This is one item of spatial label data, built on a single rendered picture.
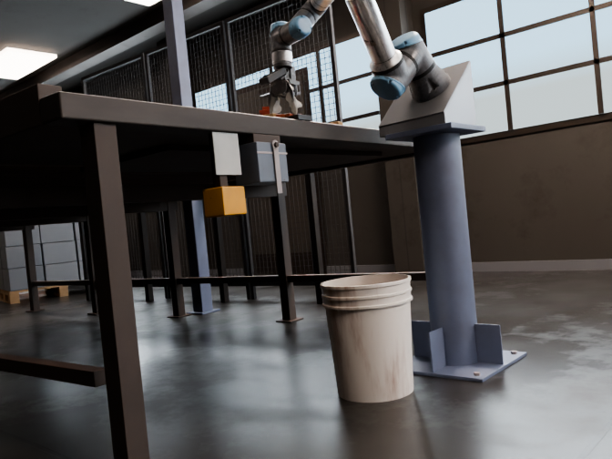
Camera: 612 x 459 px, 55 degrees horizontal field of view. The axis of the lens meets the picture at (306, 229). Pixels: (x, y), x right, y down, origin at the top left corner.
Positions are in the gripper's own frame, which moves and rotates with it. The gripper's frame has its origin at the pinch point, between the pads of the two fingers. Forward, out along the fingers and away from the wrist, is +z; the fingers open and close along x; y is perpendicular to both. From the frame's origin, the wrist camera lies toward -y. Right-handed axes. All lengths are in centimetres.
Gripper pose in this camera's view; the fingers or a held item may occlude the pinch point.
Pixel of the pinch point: (282, 117)
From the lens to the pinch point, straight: 222.2
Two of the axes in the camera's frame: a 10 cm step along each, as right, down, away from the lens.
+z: 0.8, 10.0, -0.2
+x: -7.8, 0.7, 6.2
